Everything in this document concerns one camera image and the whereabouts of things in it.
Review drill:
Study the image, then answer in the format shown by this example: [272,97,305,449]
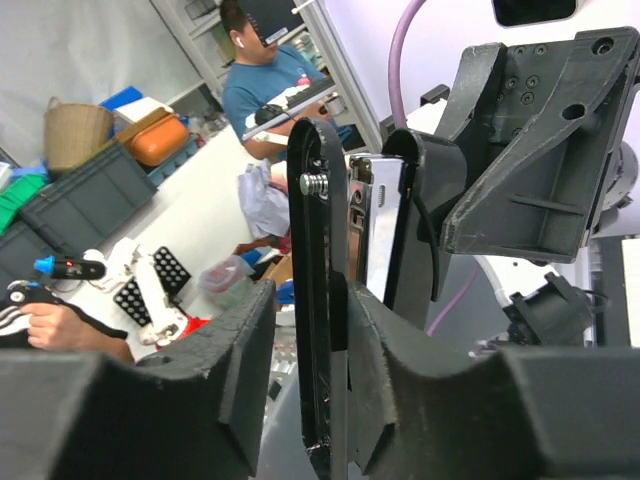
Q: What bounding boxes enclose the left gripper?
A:
[382,27,639,329]

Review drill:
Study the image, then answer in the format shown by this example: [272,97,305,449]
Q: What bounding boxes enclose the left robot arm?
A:
[382,27,639,345]

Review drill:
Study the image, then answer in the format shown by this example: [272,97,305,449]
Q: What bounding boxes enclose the orange case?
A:
[115,108,190,167]

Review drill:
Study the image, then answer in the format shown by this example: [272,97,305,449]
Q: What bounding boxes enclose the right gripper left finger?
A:
[1,281,275,479]

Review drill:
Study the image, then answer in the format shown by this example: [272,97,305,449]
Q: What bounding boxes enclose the black stapler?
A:
[287,117,416,480]

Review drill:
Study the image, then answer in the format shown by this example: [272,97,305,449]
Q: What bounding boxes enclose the grey plastic crate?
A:
[20,141,157,255]

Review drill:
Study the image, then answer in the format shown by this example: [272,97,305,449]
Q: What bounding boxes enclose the person in blue shirt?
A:
[220,0,323,137]

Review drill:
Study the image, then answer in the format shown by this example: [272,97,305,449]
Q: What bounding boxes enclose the aluminium frame post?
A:
[294,0,382,152]

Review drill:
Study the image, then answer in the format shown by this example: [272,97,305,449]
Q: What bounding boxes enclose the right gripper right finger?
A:
[348,283,639,479]

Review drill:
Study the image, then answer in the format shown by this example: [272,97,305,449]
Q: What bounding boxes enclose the woven basket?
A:
[43,97,114,174]

